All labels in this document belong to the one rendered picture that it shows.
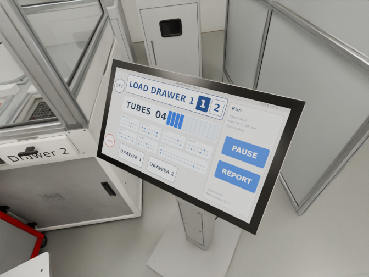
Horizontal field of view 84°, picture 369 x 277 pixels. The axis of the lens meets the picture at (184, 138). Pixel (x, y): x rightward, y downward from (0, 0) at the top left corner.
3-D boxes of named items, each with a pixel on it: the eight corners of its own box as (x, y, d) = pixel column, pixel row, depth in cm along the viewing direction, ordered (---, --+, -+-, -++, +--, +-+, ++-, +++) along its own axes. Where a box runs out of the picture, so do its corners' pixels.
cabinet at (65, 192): (146, 220, 148) (104, 151, 89) (4, 242, 146) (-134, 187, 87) (146, 129, 212) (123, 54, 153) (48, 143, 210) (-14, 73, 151)
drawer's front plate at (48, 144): (78, 155, 86) (65, 138, 78) (10, 165, 86) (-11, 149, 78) (79, 152, 88) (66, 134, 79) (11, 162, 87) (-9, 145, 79)
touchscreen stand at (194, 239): (212, 311, 111) (219, 284, 36) (146, 265, 128) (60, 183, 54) (242, 227, 139) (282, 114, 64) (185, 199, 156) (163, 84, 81)
